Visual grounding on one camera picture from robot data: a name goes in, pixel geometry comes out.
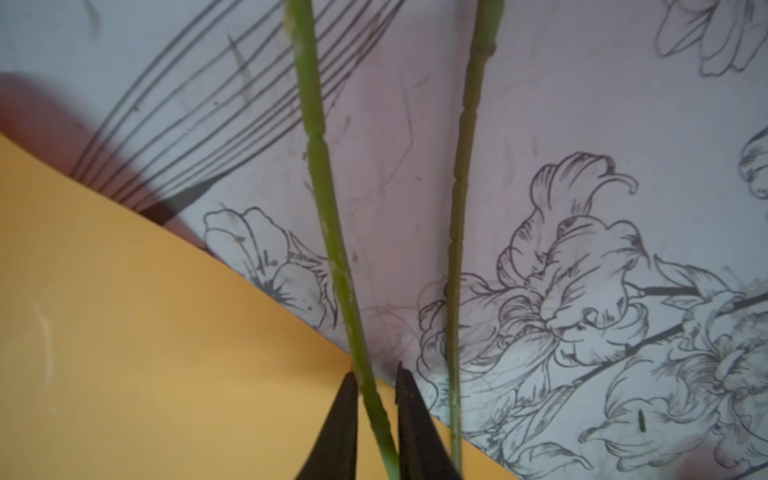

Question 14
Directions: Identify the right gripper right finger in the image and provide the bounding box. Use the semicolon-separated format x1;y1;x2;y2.
395;363;462;480

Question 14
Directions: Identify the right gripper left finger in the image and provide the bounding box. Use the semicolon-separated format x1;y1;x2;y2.
296;372;358;480

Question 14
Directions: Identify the orange wrapping paper sheet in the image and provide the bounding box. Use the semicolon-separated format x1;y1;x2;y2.
0;133;517;480

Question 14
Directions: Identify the pink fake rose stem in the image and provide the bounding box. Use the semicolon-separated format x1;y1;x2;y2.
283;1;401;479

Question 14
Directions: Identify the pink fake rosebud stem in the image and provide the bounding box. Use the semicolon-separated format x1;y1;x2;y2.
445;0;506;472

